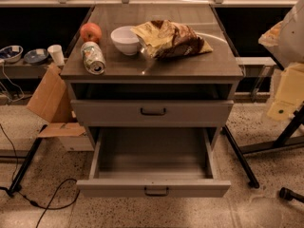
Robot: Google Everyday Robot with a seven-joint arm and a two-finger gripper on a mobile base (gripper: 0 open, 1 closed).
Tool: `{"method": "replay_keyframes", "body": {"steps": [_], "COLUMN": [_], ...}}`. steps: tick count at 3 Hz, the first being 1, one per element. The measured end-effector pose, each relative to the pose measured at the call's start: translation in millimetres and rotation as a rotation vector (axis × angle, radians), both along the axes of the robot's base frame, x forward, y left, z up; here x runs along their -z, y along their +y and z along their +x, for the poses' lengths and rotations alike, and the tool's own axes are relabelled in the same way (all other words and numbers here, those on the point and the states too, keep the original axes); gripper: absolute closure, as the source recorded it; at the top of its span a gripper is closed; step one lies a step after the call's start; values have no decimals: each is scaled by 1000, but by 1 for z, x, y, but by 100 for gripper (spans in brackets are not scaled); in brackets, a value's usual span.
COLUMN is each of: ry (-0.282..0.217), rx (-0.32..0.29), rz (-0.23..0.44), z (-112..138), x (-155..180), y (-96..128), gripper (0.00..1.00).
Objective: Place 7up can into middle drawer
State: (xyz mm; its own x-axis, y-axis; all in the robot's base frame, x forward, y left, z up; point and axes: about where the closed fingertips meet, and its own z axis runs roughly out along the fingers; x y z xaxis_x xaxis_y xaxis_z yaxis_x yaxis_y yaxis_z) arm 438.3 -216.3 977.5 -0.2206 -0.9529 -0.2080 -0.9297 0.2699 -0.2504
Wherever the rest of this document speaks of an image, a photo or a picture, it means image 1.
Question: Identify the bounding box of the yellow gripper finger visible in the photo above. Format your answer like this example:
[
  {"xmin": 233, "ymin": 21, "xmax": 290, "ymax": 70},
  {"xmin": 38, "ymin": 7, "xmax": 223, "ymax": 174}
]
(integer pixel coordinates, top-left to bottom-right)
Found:
[{"xmin": 266, "ymin": 63, "xmax": 304, "ymax": 121}]

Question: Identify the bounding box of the green 7up can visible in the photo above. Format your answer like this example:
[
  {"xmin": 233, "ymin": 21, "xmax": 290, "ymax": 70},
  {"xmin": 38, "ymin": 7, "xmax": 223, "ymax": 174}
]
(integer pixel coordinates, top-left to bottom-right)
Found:
[{"xmin": 81, "ymin": 42, "xmax": 105, "ymax": 75}]

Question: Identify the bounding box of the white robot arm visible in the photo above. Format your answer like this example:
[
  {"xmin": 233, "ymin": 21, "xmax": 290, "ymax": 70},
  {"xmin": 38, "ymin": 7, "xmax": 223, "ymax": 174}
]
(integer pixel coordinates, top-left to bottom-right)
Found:
[{"xmin": 258, "ymin": 0, "xmax": 304, "ymax": 121}]

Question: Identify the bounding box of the grey drawer cabinet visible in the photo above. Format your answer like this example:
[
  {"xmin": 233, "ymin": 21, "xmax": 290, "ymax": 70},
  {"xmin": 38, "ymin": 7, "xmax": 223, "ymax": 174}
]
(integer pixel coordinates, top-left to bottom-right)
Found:
[{"xmin": 62, "ymin": 4, "xmax": 243, "ymax": 143}]

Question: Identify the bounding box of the open lower grey drawer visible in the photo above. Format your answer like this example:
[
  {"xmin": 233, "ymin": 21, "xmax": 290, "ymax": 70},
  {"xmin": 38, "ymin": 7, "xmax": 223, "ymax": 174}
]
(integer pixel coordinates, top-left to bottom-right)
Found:
[{"xmin": 77, "ymin": 127, "xmax": 231, "ymax": 198}]

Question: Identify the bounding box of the closed upper grey drawer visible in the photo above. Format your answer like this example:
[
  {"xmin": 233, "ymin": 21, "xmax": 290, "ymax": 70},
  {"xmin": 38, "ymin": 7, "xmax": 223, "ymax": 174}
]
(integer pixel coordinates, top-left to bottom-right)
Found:
[{"xmin": 71, "ymin": 100, "xmax": 233, "ymax": 127}]

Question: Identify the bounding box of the black metal stand base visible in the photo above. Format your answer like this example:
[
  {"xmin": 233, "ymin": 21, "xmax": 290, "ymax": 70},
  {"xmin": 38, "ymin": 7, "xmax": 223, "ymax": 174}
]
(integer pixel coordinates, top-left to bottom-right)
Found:
[{"xmin": 238, "ymin": 104, "xmax": 304, "ymax": 156}]

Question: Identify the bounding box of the black right stand leg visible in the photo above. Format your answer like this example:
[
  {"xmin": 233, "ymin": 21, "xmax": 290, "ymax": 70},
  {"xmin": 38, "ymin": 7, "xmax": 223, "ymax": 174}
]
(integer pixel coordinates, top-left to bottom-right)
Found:
[{"xmin": 222, "ymin": 125, "xmax": 259, "ymax": 189}]

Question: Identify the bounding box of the black stand leg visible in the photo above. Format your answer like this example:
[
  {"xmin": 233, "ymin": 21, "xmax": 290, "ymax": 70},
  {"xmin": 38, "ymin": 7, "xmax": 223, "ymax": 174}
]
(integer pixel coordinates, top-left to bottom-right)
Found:
[
  {"xmin": 222, "ymin": 125, "xmax": 259, "ymax": 189},
  {"xmin": 7, "ymin": 137, "xmax": 42, "ymax": 197}
]

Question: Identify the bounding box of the black caster wheel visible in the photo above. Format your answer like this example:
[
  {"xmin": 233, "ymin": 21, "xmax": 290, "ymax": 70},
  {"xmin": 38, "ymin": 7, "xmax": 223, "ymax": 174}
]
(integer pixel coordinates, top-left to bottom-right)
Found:
[{"xmin": 279, "ymin": 187, "xmax": 304, "ymax": 203}]

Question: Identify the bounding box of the yellow brown chip bag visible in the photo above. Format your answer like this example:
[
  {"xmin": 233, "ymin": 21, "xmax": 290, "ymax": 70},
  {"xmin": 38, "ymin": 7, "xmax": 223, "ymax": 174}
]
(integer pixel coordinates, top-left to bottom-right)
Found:
[{"xmin": 131, "ymin": 20, "xmax": 213, "ymax": 59}]

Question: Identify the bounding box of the red apple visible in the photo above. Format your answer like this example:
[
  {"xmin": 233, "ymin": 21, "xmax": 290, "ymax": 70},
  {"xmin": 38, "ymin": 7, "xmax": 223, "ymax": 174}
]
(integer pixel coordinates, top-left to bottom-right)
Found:
[{"xmin": 80, "ymin": 23, "xmax": 102, "ymax": 43}]

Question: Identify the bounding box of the white paper cup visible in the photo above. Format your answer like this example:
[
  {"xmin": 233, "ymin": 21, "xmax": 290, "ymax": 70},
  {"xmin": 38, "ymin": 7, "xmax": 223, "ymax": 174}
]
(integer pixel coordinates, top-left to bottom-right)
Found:
[{"xmin": 47, "ymin": 45, "xmax": 65, "ymax": 66}]

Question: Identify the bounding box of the brown cardboard box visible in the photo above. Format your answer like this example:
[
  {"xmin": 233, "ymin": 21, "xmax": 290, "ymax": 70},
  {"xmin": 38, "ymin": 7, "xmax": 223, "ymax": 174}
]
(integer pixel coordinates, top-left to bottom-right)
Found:
[{"xmin": 27, "ymin": 64, "xmax": 94, "ymax": 151}]

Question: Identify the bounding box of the blue bowl with sponge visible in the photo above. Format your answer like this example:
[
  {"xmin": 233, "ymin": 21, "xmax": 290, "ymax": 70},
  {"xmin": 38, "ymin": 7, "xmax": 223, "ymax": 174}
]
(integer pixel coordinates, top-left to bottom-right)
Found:
[{"xmin": 24, "ymin": 48, "xmax": 49, "ymax": 65}]

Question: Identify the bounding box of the blue white bowl left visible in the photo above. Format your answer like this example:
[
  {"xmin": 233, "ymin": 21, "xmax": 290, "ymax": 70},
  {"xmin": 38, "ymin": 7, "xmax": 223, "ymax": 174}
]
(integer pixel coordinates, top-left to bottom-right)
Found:
[{"xmin": 0, "ymin": 46, "xmax": 23, "ymax": 64}]

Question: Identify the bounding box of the black left stand leg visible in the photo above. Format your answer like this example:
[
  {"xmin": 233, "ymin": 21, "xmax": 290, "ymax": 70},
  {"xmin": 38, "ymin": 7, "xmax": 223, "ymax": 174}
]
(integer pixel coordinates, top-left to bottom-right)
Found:
[{"xmin": 7, "ymin": 137, "xmax": 42, "ymax": 197}]

